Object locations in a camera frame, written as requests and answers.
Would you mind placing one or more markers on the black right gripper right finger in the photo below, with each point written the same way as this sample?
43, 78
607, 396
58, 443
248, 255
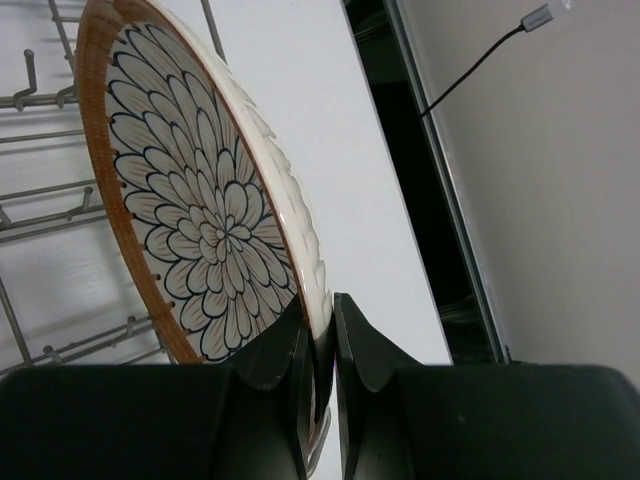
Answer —
400, 419

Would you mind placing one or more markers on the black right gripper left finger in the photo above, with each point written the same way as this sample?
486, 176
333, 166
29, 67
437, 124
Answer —
245, 418

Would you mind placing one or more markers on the large floral orange-rim plate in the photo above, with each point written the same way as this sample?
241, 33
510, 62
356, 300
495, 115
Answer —
208, 214

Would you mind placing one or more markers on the grey wire dish rack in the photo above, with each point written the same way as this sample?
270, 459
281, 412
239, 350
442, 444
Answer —
66, 294

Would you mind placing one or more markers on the aluminium frame rail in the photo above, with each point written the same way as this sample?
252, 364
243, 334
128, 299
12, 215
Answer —
420, 92

